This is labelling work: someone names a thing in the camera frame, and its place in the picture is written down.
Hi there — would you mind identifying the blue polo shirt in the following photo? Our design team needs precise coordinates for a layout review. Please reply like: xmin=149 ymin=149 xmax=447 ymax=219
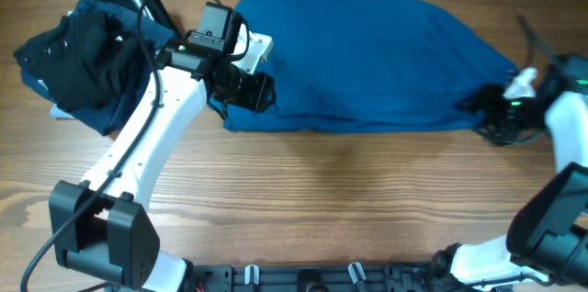
xmin=224 ymin=0 xmax=514 ymax=133

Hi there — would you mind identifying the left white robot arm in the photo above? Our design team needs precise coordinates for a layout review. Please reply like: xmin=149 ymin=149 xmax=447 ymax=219
xmin=49 ymin=3 xmax=276 ymax=291

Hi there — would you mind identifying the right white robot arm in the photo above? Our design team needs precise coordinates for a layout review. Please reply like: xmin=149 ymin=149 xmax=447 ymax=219
xmin=426 ymin=53 xmax=587 ymax=291

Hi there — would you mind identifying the pile of dark clothes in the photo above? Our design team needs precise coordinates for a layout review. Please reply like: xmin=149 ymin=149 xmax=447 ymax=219
xmin=13 ymin=0 xmax=180 ymax=136

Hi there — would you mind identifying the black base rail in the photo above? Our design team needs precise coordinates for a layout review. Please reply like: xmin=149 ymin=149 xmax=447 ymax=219
xmin=183 ymin=262 xmax=511 ymax=292

